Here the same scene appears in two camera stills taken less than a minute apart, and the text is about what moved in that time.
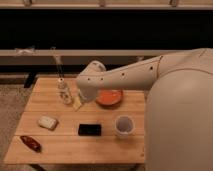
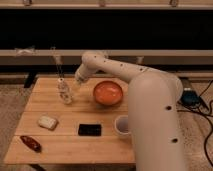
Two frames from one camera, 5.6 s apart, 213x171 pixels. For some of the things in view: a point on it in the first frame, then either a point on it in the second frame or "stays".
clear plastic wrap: [25, 52] stays
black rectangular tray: [89, 130] stays
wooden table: [58, 127] stays
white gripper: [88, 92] to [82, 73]
